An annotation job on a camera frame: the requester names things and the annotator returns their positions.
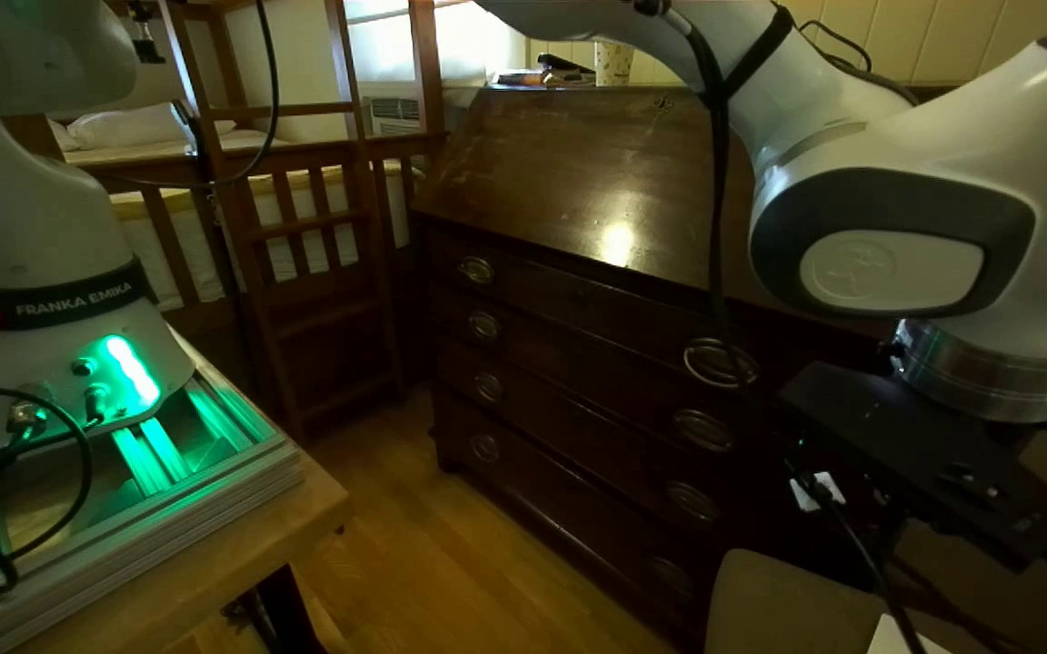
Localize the dark wooden slant-front desk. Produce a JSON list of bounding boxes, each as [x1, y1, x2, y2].
[[408, 76, 953, 650]]

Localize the small black box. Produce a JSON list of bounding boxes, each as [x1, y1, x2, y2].
[[533, 50, 595, 82]]

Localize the white dotted paper cup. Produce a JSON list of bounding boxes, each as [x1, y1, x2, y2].
[[587, 33, 637, 91]]

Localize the bright window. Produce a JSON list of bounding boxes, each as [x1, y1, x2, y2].
[[339, 0, 533, 137]]

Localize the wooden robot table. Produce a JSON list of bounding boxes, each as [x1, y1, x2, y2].
[[0, 450, 351, 654]]

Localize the dark slatted wooden railing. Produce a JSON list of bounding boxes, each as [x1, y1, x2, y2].
[[82, 148, 260, 394]]

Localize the dark wooden cushioned chair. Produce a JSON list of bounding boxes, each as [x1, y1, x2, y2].
[[701, 548, 917, 654]]

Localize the white bedding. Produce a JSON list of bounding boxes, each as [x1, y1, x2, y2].
[[53, 103, 201, 155]]

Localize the white paper sheet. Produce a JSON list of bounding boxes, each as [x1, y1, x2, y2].
[[866, 611, 953, 654]]

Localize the tall wooden shelf frame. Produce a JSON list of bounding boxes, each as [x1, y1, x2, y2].
[[156, 0, 446, 446]]

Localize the thin black hanging cable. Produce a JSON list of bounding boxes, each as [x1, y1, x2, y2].
[[213, 0, 282, 187]]

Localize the black coiled cable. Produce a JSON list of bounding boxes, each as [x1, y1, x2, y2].
[[791, 16, 917, 111]]

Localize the black base cables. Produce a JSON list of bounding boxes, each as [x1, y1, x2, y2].
[[0, 383, 97, 601]]

